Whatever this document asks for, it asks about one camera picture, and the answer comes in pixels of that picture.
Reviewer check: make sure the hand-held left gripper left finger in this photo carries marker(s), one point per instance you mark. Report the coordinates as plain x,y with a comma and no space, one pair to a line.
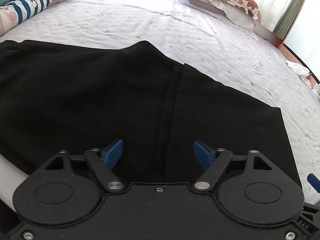
112,155

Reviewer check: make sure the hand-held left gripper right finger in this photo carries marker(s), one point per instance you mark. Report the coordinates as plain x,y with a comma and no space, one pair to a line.
202,155

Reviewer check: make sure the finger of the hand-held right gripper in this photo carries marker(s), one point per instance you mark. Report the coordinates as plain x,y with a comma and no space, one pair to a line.
314,183

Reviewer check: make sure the black pants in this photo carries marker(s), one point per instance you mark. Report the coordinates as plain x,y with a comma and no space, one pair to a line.
100,92

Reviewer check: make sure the white crumpled cloth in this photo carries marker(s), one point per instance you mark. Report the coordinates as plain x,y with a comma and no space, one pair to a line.
298,69

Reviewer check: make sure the white pillow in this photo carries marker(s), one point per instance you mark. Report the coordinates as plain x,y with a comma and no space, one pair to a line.
237,16

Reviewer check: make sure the mauve pillow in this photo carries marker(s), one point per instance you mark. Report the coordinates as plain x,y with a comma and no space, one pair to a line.
205,3

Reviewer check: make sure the green curtain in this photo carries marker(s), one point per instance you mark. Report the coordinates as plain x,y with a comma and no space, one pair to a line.
290,12

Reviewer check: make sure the blue striped blanket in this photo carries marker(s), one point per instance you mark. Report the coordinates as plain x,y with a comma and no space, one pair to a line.
32,2

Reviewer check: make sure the wooden bed frame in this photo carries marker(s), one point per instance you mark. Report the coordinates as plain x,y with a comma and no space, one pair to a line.
295,52

